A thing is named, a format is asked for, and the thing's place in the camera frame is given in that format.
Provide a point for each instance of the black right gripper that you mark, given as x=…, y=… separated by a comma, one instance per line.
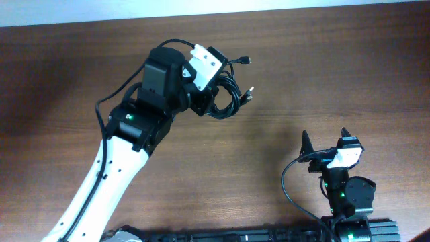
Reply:
x=320, y=160

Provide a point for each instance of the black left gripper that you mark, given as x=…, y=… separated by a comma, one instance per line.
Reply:
x=205, y=95

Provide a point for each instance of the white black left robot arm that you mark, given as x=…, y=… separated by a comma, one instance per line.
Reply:
x=171, y=84

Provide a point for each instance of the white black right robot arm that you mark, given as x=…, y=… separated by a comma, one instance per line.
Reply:
x=350, y=198

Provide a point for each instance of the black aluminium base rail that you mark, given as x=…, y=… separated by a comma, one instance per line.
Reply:
x=373, y=231

